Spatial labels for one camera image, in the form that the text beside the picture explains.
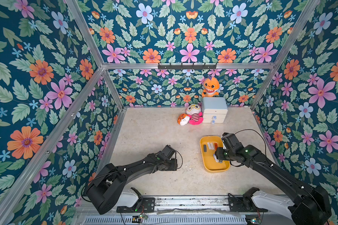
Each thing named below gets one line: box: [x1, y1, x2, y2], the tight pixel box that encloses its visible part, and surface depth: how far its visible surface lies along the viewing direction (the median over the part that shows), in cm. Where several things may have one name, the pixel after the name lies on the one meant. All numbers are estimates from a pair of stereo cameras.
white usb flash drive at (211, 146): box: [207, 142, 215, 150], surface depth 98 cm
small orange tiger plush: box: [176, 113, 191, 126], surface depth 107 cm
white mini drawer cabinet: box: [201, 97, 228, 125], surface depth 104 cm
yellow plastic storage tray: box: [199, 135, 231, 173], surface depth 93 cm
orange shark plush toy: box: [201, 76, 221, 98], surface depth 100 cm
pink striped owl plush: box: [185, 103, 204, 126], surface depth 110 cm
